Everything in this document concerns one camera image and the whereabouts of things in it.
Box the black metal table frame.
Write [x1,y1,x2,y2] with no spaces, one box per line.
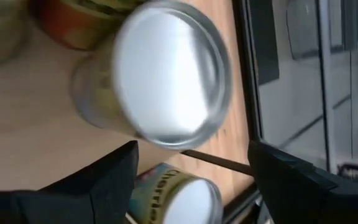
[225,0,264,224]

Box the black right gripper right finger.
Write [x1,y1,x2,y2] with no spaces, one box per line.
[247,140,358,224]

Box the orange-label tin can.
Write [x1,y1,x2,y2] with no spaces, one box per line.
[31,0,145,52]

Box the green-label tin can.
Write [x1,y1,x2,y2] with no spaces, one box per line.
[70,0,233,151]

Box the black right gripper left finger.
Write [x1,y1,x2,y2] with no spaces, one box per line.
[0,140,140,224]

